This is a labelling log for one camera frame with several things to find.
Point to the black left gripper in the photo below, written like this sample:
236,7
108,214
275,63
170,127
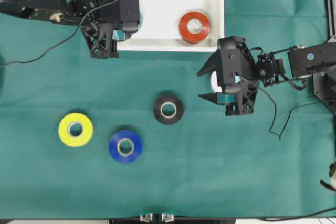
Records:
102,27

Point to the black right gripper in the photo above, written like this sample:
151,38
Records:
234,65

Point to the red tape roll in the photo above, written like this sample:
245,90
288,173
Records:
194,27

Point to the black tape roll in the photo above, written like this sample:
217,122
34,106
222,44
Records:
168,109

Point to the yellow tape roll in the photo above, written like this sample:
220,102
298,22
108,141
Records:
75,130

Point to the teal tape roll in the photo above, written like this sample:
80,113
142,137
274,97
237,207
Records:
141,20

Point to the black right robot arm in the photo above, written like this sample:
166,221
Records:
316,61

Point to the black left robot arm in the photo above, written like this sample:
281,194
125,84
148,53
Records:
64,12

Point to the white tape roll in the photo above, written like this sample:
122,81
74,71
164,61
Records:
214,83

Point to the white plastic case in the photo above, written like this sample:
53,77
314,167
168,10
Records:
159,29

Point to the blue tape roll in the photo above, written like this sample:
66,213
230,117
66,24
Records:
125,146

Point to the green table cloth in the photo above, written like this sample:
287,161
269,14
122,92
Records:
207,164

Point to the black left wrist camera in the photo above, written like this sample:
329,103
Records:
130,26

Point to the black aluminium frame rail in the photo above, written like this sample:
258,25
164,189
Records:
331,20

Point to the silver table bracket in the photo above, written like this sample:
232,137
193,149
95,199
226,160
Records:
166,218
146,218

